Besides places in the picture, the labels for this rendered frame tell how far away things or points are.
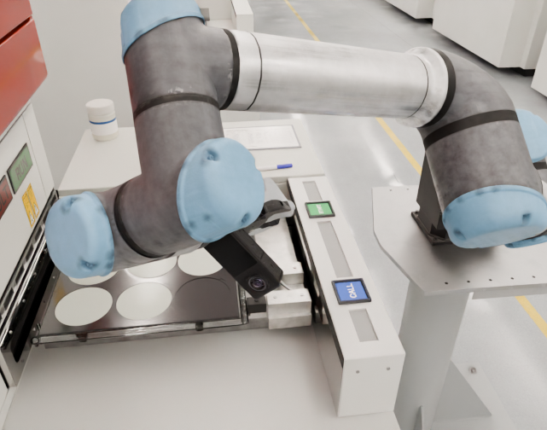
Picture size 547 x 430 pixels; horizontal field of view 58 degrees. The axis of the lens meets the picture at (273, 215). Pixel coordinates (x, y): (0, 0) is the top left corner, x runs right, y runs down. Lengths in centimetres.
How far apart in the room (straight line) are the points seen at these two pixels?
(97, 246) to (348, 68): 30
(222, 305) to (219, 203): 57
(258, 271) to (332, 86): 22
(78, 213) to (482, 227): 43
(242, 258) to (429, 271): 66
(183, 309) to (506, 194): 58
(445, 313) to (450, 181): 81
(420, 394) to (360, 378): 85
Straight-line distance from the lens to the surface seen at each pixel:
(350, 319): 82
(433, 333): 146
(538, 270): 127
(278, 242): 110
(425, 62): 62
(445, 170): 64
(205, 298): 95
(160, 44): 44
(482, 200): 62
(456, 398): 184
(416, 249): 123
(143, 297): 97
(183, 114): 41
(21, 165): 105
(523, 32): 549
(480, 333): 228
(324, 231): 101
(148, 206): 41
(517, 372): 219
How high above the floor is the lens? 154
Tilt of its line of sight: 33 degrees down
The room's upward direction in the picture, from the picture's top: straight up
